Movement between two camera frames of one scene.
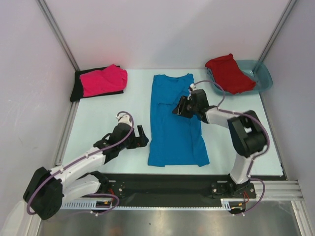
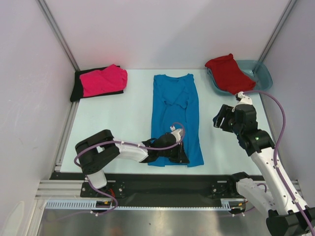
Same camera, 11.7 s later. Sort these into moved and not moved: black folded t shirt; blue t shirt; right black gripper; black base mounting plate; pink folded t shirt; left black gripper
Moved: left black gripper; right black gripper
Not moved: black base mounting plate; pink folded t shirt; black folded t shirt; blue t shirt
